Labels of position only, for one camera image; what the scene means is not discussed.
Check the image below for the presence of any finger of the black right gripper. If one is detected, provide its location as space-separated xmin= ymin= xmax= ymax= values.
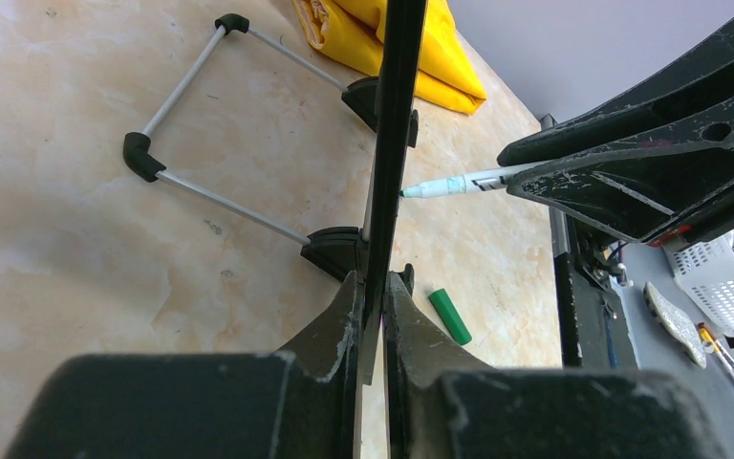
xmin=497 ymin=17 xmax=734 ymax=166
xmin=506 ymin=82 xmax=734 ymax=243

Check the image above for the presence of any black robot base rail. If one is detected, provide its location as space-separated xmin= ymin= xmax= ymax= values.
xmin=549 ymin=208 xmax=637 ymax=369

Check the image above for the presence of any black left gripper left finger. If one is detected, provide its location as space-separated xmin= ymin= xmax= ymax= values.
xmin=7 ymin=273 xmax=365 ymax=458

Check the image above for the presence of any yellow folded sweatshirt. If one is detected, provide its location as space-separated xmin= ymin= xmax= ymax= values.
xmin=292 ymin=0 xmax=487 ymax=115

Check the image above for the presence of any green marker cap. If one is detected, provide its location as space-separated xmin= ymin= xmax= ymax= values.
xmin=427 ymin=289 xmax=472 ymax=345

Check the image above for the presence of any green whiteboard marker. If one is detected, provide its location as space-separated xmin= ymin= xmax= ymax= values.
xmin=400 ymin=161 xmax=547 ymax=199

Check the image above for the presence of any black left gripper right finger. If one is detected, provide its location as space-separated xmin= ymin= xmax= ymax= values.
xmin=383 ymin=273 xmax=727 ymax=458

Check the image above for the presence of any white perforated plastic basket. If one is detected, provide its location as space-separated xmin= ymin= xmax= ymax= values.
xmin=664 ymin=230 xmax=734 ymax=338

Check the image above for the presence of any black framed whiteboard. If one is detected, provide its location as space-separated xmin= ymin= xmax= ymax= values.
xmin=359 ymin=0 xmax=426 ymax=384

